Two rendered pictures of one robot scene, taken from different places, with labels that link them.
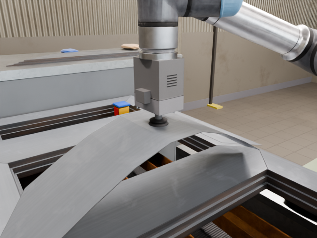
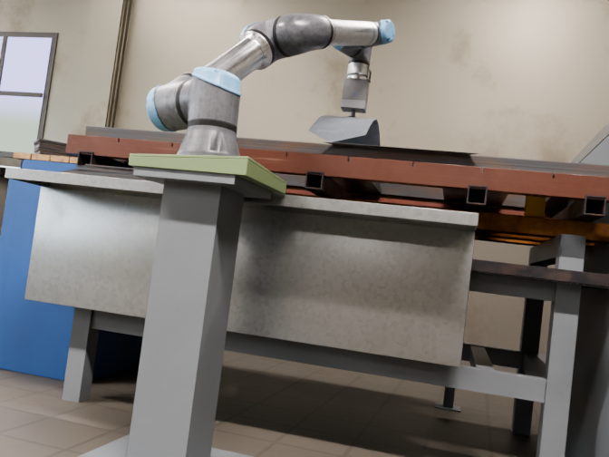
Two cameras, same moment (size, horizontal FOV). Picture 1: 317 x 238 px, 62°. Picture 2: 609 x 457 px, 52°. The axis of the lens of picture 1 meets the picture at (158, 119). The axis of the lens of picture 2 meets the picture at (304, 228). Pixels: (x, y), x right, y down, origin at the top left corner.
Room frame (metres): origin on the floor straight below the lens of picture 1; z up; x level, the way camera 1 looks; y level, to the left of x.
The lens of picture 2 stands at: (2.11, -1.48, 0.51)
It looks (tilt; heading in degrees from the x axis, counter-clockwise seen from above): 3 degrees up; 140
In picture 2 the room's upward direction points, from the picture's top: 7 degrees clockwise
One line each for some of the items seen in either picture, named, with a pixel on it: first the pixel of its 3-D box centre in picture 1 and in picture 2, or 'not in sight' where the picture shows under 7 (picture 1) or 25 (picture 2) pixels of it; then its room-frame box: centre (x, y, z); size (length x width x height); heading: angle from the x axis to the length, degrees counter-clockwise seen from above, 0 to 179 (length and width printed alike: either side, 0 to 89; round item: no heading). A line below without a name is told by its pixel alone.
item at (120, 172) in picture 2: not in sight; (124, 177); (0.37, -0.73, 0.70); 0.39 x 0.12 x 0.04; 36
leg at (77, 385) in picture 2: not in sight; (91, 292); (0.16, -0.70, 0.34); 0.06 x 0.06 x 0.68; 36
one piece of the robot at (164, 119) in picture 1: (158, 117); not in sight; (0.53, 0.00, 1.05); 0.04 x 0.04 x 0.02
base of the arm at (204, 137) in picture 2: not in sight; (210, 146); (0.84, -0.74, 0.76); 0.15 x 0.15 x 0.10
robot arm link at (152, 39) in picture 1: (157, 39); (359, 72); (0.53, 0.00, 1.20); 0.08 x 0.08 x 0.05
